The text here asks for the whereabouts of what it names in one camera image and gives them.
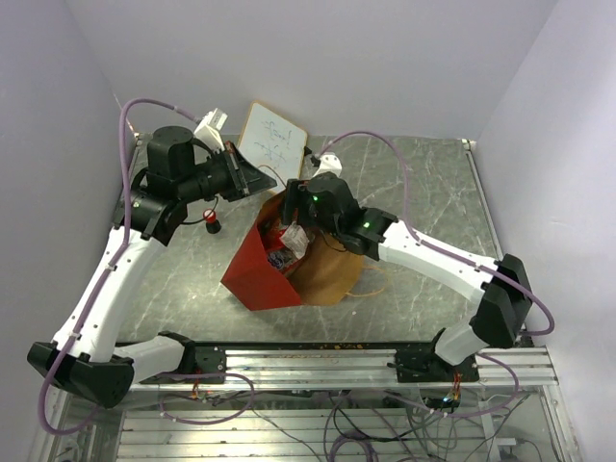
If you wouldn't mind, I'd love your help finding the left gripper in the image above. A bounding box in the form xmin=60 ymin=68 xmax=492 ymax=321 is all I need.
xmin=177 ymin=140 xmax=277 ymax=203

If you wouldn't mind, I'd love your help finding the red cookie snack bag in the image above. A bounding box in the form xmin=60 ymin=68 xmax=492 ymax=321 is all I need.
xmin=262 ymin=221 xmax=313 ymax=273

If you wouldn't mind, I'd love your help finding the red paper bag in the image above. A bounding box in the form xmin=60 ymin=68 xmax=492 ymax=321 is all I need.
xmin=221 ymin=192 xmax=389 ymax=311

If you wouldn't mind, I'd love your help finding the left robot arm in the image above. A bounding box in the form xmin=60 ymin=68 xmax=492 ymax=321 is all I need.
xmin=27 ymin=126 xmax=276 ymax=409

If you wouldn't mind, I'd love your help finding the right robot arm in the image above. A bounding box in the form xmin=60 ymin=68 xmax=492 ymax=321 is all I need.
xmin=281 ymin=172 xmax=531 ymax=381

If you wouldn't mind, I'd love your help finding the red black marker cap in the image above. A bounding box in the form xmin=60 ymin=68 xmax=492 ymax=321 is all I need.
xmin=203 ymin=209 xmax=221 ymax=234

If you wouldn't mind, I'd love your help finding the small whiteboard yellow frame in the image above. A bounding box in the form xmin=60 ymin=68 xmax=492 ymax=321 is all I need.
xmin=237 ymin=101 xmax=308 ymax=180

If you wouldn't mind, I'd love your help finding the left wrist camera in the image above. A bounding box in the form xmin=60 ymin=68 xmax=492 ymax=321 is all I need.
xmin=193 ymin=108 xmax=228 ymax=150

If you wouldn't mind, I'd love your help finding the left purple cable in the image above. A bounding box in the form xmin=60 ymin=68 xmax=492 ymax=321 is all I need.
xmin=38 ymin=98 xmax=203 ymax=437

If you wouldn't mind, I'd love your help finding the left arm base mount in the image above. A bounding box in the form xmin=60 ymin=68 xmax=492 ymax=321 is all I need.
xmin=194 ymin=346 xmax=226 ymax=384

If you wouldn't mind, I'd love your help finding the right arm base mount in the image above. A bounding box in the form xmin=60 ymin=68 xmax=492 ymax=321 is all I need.
xmin=386 ymin=345 xmax=479 ymax=383

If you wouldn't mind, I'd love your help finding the aluminium rail frame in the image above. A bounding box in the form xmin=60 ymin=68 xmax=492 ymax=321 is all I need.
xmin=28 ymin=134 xmax=583 ymax=462

